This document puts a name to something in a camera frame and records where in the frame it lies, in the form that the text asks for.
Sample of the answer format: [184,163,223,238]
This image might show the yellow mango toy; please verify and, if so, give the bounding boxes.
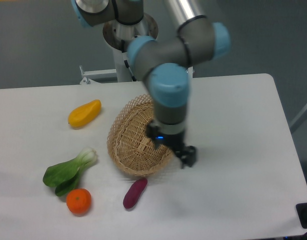
[67,99,102,128]

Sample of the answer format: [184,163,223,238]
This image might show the green bok choy vegetable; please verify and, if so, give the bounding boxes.
[42,147,98,197]

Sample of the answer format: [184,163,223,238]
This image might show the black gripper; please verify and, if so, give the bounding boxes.
[145,120,197,168]

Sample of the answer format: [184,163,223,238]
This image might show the orange tangerine toy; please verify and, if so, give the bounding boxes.
[66,188,92,216]

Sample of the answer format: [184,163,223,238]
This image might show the black cable on pedestal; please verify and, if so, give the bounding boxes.
[120,39,139,83]

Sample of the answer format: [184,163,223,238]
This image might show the woven wicker oval basket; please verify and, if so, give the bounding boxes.
[107,94,174,177]

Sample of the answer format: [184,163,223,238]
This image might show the purple sweet potato toy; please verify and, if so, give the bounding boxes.
[122,178,148,210]

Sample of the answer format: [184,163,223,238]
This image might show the black device at table edge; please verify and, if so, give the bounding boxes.
[295,202,307,229]

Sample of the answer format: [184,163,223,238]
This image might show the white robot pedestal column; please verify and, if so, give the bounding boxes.
[102,13,159,68]

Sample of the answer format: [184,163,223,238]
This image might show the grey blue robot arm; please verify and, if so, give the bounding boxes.
[71,0,231,167]

